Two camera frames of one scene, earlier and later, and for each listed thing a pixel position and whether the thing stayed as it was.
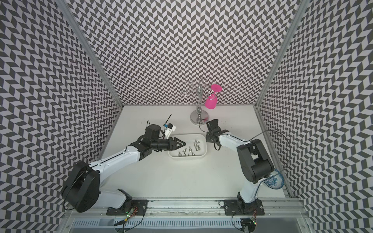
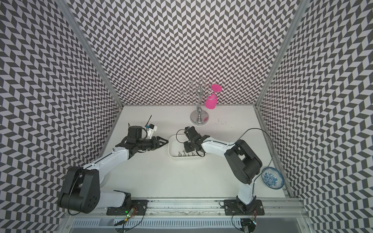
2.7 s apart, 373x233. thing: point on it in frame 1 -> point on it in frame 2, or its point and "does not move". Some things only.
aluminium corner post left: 89,49 does not move
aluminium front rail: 83,208 does not move
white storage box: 195,146 does not move
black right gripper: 208,137 -> 187,149
